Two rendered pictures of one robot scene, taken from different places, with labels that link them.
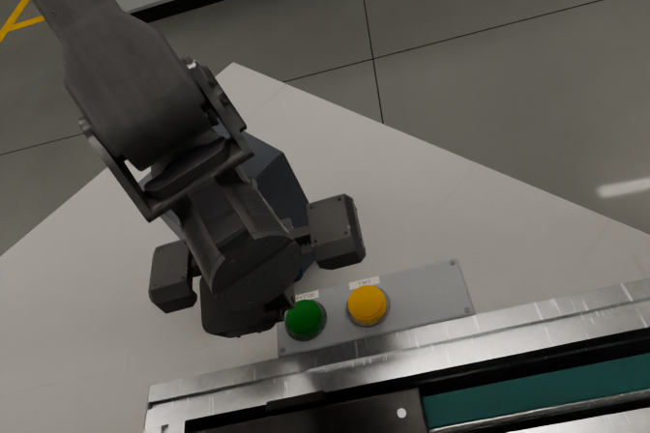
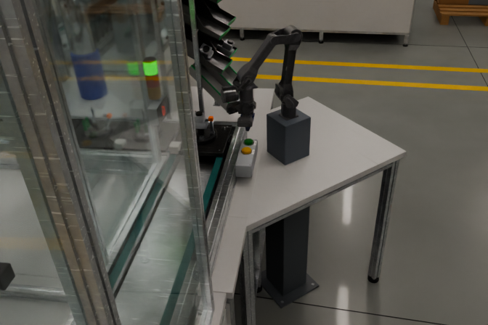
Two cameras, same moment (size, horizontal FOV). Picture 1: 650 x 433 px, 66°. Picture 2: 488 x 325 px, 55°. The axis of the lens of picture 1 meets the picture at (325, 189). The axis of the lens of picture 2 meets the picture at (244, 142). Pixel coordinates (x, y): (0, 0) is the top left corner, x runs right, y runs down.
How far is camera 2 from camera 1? 1.77 m
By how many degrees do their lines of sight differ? 65
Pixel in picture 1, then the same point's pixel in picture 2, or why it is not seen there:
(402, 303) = (244, 156)
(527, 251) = (259, 200)
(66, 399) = (262, 120)
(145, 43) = (246, 70)
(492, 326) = (230, 166)
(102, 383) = (263, 125)
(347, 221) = (242, 120)
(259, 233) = (224, 91)
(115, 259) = not seen: hidden behind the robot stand
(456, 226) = (277, 190)
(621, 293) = (226, 184)
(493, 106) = not seen: outside the picture
